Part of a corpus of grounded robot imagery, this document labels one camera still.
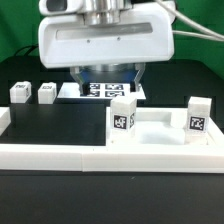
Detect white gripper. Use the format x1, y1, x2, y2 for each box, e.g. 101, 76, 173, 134
38, 0, 174, 95

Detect white square tabletop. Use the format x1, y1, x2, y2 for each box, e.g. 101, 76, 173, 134
106, 107, 224, 146

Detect white marker sheet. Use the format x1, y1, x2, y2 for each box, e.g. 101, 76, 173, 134
58, 82, 146, 100

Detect white U-shaped fence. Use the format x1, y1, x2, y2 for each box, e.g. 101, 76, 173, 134
0, 106, 224, 174

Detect black cables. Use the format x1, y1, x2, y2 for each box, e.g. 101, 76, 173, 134
13, 44, 40, 57

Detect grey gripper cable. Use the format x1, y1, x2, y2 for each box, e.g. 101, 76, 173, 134
156, 0, 224, 43

